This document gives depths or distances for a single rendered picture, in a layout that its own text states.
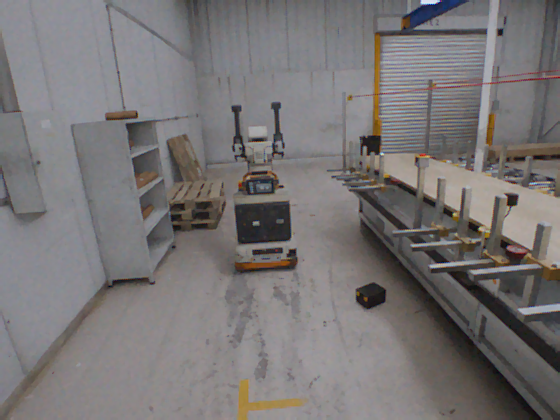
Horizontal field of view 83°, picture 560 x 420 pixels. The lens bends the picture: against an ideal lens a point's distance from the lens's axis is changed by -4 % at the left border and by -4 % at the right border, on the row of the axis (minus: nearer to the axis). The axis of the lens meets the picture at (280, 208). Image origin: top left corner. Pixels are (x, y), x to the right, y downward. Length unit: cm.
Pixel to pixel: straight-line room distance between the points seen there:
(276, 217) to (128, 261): 147
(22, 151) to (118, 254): 141
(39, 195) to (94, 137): 94
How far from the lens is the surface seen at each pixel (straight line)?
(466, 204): 193
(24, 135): 241
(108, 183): 324
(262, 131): 346
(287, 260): 329
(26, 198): 250
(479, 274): 141
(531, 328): 166
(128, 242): 335
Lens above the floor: 158
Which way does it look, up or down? 17 degrees down
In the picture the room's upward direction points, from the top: 3 degrees counter-clockwise
